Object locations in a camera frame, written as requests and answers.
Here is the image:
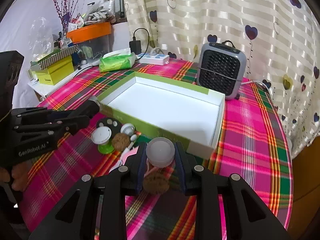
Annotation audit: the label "white usb cable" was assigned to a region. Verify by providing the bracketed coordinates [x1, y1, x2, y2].
[108, 134, 138, 173]

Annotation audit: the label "black power adapter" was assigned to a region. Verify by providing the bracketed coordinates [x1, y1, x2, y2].
[129, 40, 142, 55]

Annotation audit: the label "purple decorative branches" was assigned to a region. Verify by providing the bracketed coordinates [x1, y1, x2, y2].
[48, 0, 89, 32]

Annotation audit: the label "orange lid storage bin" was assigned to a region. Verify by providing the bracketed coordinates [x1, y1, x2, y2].
[66, 21, 112, 63]

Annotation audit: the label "clear round plastic jar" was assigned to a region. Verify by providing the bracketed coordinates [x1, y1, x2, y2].
[146, 137, 175, 168]

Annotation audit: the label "yellow green box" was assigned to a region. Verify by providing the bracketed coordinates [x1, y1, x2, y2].
[34, 55, 74, 85]

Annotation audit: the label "green white cardboard box tray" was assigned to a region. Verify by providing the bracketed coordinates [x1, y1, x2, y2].
[98, 72, 225, 159]

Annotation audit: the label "heart pattern curtain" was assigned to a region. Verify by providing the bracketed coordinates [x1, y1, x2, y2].
[124, 0, 319, 158]

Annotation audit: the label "grey mini fan heater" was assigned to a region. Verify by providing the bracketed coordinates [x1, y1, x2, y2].
[196, 42, 247, 100]

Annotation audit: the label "white power strip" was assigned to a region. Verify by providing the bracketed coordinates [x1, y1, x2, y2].
[136, 53, 170, 66]

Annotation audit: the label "black paw shaped holder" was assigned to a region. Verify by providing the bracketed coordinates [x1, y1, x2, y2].
[96, 117, 122, 137]

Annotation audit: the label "white mushroom shaped hook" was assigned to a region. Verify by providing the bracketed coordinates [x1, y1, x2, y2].
[120, 123, 136, 137]

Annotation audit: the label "black rectangular device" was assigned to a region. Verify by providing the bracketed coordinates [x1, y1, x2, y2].
[68, 96, 101, 119]

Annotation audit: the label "green tissue pack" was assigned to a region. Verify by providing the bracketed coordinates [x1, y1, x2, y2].
[99, 48, 136, 73]

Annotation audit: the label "white green round stand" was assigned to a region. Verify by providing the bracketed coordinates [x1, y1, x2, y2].
[91, 126, 114, 154]

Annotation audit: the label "pink cable clip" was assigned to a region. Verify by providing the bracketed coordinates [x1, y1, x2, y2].
[120, 146, 138, 166]

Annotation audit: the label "striped cardboard box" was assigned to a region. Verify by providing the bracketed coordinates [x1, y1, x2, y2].
[30, 45, 79, 71]

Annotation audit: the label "wooden cabinet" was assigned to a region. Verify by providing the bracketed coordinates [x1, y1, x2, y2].
[288, 137, 319, 239]

